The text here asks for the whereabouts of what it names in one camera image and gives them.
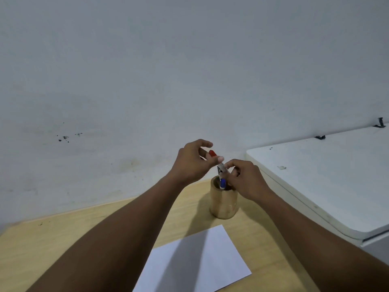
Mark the person's right hand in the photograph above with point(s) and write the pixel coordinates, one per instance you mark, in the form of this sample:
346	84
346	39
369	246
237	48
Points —
247	180

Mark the person's left hand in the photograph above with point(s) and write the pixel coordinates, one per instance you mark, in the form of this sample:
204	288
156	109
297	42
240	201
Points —
188	164

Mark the blue cap marker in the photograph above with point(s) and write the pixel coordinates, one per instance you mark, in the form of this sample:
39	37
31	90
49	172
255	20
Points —
222	183

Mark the red cap marker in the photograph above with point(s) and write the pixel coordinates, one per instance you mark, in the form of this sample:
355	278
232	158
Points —
212	153

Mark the white paper sheet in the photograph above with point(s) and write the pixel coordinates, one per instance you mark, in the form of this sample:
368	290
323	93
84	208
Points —
206	264

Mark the person's left forearm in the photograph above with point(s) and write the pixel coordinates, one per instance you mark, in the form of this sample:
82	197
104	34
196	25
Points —
109	246

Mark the person's right forearm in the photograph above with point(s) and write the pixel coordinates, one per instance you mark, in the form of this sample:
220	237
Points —
319	255

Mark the wooden pen holder cup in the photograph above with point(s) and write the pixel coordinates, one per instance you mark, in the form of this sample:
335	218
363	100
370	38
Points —
223	206

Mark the white side table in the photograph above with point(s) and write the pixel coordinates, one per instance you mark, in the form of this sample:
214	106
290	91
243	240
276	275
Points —
328	179

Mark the black hinge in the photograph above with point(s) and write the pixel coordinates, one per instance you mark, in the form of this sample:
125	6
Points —
320	137
380	124

